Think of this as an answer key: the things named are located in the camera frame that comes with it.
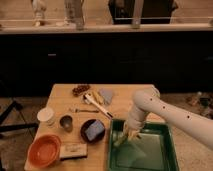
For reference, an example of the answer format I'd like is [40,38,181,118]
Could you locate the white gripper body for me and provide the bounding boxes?
[123,117,145,131]

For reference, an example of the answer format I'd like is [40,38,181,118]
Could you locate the orange bowl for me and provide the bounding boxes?
[28,135,61,168]

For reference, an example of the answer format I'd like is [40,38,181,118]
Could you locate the black chair base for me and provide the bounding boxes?
[0,101,38,137]

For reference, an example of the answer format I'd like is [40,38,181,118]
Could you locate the green plastic tray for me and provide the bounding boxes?
[107,119,179,171]

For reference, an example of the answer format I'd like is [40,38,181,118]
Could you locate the grey cloth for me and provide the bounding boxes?
[99,89,114,105]

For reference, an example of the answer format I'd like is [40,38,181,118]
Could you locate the small metal cup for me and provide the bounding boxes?
[60,115,72,132]

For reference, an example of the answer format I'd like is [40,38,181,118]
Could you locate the green pepper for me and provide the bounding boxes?
[113,135,127,147]

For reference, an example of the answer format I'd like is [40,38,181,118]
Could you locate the black plate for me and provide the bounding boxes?
[80,119,105,143]

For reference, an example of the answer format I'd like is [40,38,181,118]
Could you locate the white cup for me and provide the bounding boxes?
[37,107,55,126]

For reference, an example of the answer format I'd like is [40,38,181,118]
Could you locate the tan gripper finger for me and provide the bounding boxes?
[130,131,141,140]
[123,129,130,138]

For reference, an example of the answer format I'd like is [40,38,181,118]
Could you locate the yellow corn piece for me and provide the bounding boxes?
[92,91,104,105]

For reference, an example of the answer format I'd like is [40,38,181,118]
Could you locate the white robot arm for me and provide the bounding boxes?
[123,87,213,150]

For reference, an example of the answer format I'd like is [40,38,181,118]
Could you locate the dark cabinet counter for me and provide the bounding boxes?
[0,28,213,97]

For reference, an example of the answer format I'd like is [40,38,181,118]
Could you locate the white handled utensil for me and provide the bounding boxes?
[84,94,113,119]

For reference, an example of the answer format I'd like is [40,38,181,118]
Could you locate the blue sponge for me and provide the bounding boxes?
[85,120,105,141]

